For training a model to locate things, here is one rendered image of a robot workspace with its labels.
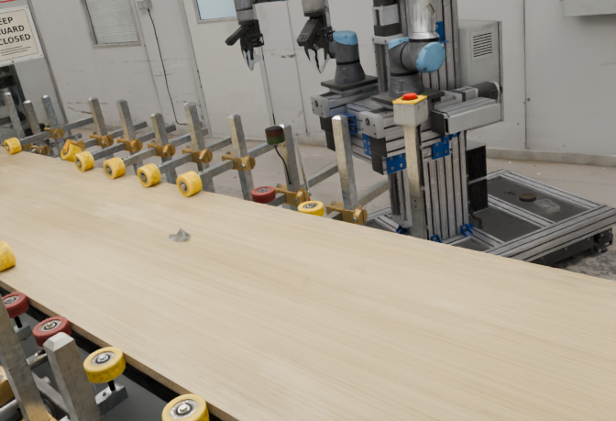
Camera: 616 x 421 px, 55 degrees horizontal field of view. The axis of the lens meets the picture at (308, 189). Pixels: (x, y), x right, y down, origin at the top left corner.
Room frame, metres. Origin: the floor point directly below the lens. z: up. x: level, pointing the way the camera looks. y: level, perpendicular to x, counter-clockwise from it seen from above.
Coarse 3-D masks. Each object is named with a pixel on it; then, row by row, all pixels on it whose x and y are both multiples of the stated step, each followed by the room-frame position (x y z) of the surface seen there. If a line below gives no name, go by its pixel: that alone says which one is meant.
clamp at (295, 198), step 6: (282, 186) 1.99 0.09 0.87; (276, 192) 1.97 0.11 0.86; (282, 192) 1.95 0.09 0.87; (288, 192) 1.93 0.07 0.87; (294, 192) 1.91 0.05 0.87; (300, 192) 1.91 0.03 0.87; (306, 192) 1.92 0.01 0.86; (288, 198) 1.93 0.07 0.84; (294, 198) 1.91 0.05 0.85; (300, 198) 1.89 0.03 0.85; (306, 198) 1.92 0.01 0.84; (288, 204) 1.94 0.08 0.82; (294, 204) 1.91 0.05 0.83; (300, 204) 1.90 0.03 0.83
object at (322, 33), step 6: (312, 12) 2.06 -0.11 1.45; (318, 12) 2.07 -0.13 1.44; (324, 12) 2.13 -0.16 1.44; (312, 18) 2.09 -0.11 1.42; (318, 18) 2.08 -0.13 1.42; (324, 18) 2.12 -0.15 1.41; (324, 24) 2.12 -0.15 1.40; (318, 30) 2.06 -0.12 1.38; (324, 30) 2.08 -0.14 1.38; (330, 30) 2.11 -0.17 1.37; (318, 36) 2.06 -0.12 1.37; (324, 36) 2.07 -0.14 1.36; (330, 36) 2.11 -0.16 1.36; (312, 42) 2.08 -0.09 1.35; (318, 42) 2.06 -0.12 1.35
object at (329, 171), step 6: (336, 162) 2.18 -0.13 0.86; (324, 168) 2.14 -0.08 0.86; (330, 168) 2.13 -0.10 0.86; (336, 168) 2.15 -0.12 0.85; (312, 174) 2.09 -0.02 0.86; (318, 174) 2.08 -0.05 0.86; (324, 174) 2.10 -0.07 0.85; (330, 174) 2.12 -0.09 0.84; (312, 180) 2.05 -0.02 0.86; (318, 180) 2.07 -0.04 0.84; (312, 186) 2.04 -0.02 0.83; (276, 198) 1.91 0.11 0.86; (282, 198) 1.93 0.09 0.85; (264, 204) 1.87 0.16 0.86; (270, 204) 1.88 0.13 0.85; (276, 204) 1.91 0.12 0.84
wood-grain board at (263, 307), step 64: (0, 192) 2.38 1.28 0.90; (64, 192) 2.24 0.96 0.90; (128, 192) 2.11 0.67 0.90; (64, 256) 1.61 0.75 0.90; (128, 256) 1.54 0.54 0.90; (192, 256) 1.48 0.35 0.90; (256, 256) 1.41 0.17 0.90; (320, 256) 1.36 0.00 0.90; (384, 256) 1.30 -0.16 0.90; (448, 256) 1.25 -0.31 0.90; (128, 320) 1.19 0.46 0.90; (192, 320) 1.15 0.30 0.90; (256, 320) 1.11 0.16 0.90; (320, 320) 1.07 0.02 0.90; (384, 320) 1.03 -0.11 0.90; (448, 320) 1.00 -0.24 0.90; (512, 320) 0.96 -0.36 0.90; (576, 320) 0.93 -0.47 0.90; (192, 384) 0.92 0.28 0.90; (256, 384) 0.89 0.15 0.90; (320, 384) 0.87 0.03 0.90; (384, 384) 0.84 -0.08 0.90; (448, 384) 0.81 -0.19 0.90; (512, 384) 0.79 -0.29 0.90; (576, 384) 0.77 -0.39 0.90
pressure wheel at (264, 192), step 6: (264, 186) 1.92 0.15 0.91; (270, 186) 1.91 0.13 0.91; (252, 192) 1.88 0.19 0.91; (258, 192) 1.88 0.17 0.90; (264, 192) 1.87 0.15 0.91; (270, 192) 1.86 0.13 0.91; (252, 198) 1.88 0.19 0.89; (258, 198) 1.85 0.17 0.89; (264, 198) 1.85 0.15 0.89; (270, 198) 1.86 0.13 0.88
